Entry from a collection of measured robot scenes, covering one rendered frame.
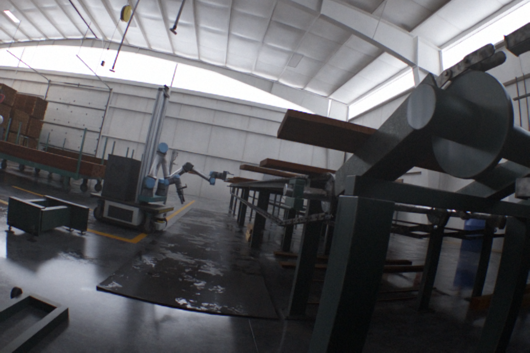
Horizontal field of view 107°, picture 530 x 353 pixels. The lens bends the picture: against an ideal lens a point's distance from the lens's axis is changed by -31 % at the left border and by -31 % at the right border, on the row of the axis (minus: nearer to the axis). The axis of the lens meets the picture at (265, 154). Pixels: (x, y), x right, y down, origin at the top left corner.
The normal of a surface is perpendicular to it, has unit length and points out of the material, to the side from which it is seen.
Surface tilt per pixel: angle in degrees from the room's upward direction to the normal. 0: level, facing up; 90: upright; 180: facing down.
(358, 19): 90
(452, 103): 83
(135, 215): 90
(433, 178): 90
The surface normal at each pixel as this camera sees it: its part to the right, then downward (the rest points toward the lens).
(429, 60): 0.17, -0.11
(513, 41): -0.98, -0.18
